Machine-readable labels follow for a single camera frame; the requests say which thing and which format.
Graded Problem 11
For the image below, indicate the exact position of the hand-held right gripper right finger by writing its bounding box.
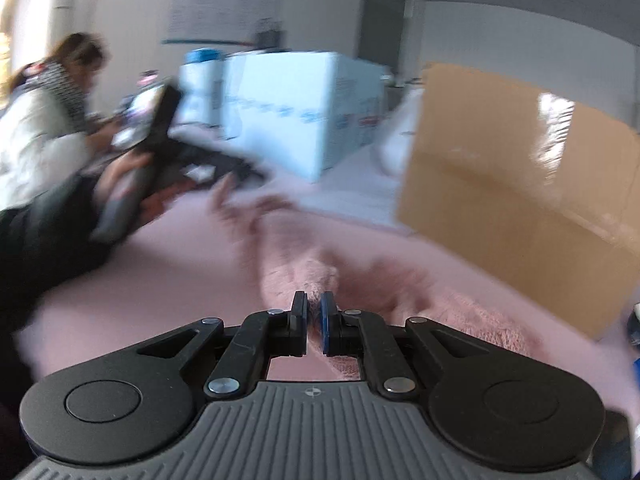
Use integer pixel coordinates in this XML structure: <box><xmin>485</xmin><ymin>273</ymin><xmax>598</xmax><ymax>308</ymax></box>
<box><xmin>320</xmin><ymin>291</ymin><xmax>490</xmax><ymax>397</ymax></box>

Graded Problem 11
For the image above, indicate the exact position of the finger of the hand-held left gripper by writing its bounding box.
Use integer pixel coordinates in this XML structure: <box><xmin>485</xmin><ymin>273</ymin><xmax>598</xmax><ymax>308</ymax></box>
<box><xmin>231</xmin><ymin>156</ymin><xmax>268</xmax><ymax>182</ymax></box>

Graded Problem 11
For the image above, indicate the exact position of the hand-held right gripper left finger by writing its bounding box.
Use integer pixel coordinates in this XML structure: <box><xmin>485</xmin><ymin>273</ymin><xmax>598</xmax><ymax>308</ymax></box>
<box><xmin>137</xmin><ymin>291</ymin><xmax>309</xmax><ymax>402</ymax></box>

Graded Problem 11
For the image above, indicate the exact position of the pink knitted sweater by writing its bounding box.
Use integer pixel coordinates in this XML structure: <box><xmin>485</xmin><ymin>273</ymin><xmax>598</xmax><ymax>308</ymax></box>
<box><xmin>210</xmin><ymin>175</ymin><xmax>547</xmax><ymax>382</ymax></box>

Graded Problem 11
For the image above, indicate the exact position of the small white blue carton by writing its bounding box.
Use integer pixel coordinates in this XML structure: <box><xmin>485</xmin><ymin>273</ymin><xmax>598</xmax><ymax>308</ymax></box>
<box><xmin>179</xmin><ymin>49</ymin><xmax>227</xmax><ymax>129</ymax></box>

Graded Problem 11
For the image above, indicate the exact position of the large light blue carton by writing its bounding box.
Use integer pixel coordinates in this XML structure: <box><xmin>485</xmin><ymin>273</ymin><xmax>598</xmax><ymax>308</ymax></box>
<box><xmin>222</xmin><ymin>51</ymin><xmax>389</xmax><ymax>184</ymax></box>

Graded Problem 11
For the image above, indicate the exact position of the white printed paper sheet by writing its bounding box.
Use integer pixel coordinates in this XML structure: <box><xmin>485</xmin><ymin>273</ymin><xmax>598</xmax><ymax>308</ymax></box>
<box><xmin>320</xmin><ymin>144</ymin><xmax>417</xmax><ymax>237</ymax></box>

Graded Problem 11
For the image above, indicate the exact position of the white standing air conditioner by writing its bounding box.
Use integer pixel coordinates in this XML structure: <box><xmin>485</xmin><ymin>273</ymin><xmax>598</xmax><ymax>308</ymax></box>
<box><xmin>46</xmin><ymin>0</ymin><xmax>82</xmax><ymax>41</ymax></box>

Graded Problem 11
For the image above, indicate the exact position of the white plastic bag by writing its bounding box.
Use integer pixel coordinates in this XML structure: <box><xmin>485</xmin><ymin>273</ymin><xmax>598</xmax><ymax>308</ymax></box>
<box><xmin>375</xmin><ymin>87</ymin><xmax>426</xmax><ymax>177</ymax></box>

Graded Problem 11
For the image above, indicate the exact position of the grey door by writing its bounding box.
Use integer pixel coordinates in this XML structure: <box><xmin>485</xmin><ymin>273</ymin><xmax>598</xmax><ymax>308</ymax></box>
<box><xmin>357</xmin><ymin>0</ymin><xmax>408</xmax><ymax>68</ymax></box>

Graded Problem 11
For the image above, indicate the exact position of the brown cardboard box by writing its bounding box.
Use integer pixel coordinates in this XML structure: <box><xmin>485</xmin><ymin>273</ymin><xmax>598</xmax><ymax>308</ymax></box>
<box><xmin>397</xmin><ymin>62</ymin><xmax>640</xmax><ymax>342</ymax></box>

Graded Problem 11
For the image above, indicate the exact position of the wall poster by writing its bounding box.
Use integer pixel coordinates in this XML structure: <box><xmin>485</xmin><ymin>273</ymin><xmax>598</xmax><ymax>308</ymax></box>
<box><xmin>161</xmin><ymin>0</ymin><xmax>285</xmax><ymax>46</ymax></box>

